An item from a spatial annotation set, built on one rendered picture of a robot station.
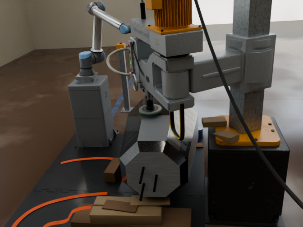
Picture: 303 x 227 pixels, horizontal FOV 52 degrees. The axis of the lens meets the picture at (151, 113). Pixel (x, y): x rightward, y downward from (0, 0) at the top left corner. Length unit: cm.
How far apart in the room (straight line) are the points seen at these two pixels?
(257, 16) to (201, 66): 53
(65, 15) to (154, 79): 812
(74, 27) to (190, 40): 844
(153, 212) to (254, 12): 173
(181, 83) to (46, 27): 876
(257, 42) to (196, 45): 54
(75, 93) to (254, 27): 230
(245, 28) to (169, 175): 125
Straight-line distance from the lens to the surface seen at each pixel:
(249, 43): 235
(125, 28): 337
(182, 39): 195
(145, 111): 287
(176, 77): 208
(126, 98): 501
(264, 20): 244
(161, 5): 196
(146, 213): 272
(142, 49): 265
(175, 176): 257
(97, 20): 385
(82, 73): 390
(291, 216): 313
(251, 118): 263
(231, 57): 231
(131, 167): 256
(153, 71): 233
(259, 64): 240
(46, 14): 1054
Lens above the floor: 203
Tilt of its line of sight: 24 degrees down
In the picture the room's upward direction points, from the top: 4 degrees counter-clockwise
